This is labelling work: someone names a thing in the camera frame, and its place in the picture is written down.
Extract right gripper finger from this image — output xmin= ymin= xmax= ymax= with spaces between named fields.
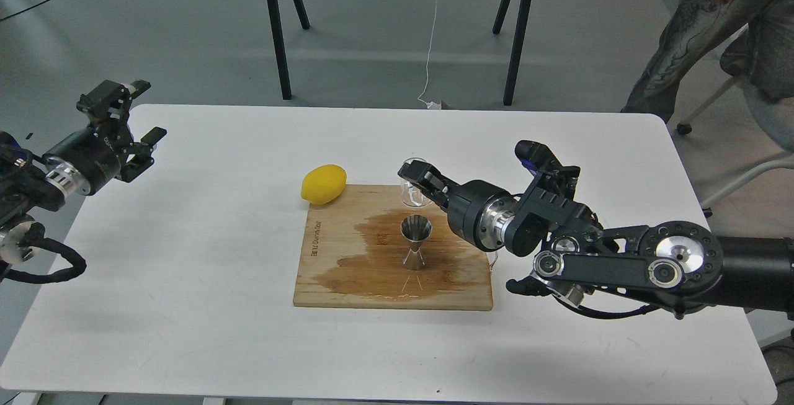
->
xmin=398 ymin=161 xmax=463 ymax=212

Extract clear glass cup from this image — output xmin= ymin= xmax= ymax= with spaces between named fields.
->
xmin=399 ymin=176 xmax=432 ymax=209

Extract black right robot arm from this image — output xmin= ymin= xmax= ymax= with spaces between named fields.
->
xmin=398 ymin=140 xmax=793 ymax=319

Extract steel double jigger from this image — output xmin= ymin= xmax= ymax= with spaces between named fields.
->
xmin=401 ymin=215 xmax=433 ymax=270

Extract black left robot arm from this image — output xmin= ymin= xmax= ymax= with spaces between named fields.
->
xmin=1 ymin=80 xmax=166 ymax=285

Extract yellow lemon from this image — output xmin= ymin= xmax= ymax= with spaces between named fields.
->
xmin=300 ymin=164 xmax=347 ymax=205

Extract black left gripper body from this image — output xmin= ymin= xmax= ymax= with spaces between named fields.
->
xmin=43 ymin=127 xmax=135 ymax=196

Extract wooden cutting board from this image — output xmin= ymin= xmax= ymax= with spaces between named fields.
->
xmin=293 ymin=184 xmax=493 ymax=311

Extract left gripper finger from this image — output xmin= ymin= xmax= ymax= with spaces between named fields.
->
xmin=76 ymin=79 xmax=151 ymax=136
xmin=122 ymin=127 xmax=167 ymax=183

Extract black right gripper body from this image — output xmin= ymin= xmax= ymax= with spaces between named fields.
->
xmin=446 ymin=180 xmax=518 ymax=252

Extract white hanging cable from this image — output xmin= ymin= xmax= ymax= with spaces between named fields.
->
xmin=417 ymin=0 xmax=442 ymax=109

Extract person in brown shirt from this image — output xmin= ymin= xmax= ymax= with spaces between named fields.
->
xmin=623 ymin=0 xmax=793 ymax=122

